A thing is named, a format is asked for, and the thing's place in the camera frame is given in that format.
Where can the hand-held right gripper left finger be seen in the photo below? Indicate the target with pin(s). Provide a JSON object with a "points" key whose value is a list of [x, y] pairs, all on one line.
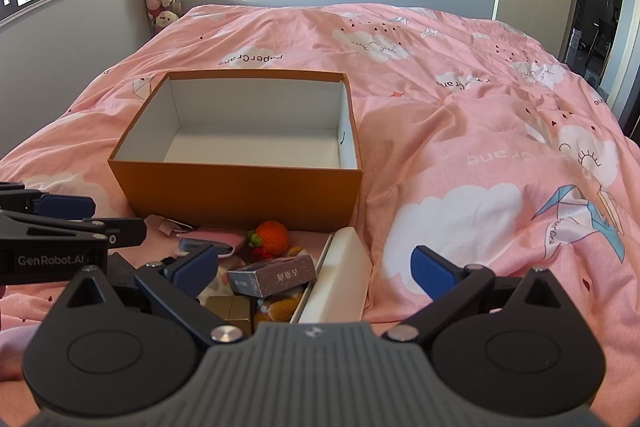
{"points": [[195, 268]]}

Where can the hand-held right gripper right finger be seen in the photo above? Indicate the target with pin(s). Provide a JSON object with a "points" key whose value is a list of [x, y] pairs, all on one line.
{"points": [[432, 274]]}

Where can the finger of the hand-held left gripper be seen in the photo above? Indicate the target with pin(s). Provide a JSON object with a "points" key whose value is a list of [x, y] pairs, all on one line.
{"points": [[65, 206], [125, 229]]}

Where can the pink snap case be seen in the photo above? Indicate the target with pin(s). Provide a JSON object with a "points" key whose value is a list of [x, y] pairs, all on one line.
{"points": [[215, 239]]}

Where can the gold box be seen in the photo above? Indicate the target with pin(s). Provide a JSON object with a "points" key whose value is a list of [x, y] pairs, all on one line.
{"points": [[232, 312]]}

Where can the grey card box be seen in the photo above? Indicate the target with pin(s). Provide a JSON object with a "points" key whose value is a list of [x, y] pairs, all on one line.
{"points": [[275, 277]]}

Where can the orange cardboard box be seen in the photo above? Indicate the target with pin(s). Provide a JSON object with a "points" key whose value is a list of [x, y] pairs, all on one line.
{"points": [[240, 197]]}

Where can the yellow toy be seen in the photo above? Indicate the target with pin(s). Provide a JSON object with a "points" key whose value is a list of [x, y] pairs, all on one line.
{"points": [[280, 307]]}

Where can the crocheted orange fruit toy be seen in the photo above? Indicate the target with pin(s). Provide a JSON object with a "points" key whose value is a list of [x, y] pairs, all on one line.
{"points": [[272, 237]]}

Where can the pink printed blanket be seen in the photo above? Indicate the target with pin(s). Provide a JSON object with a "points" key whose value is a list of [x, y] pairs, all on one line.
{"points": [[450, 82]]}

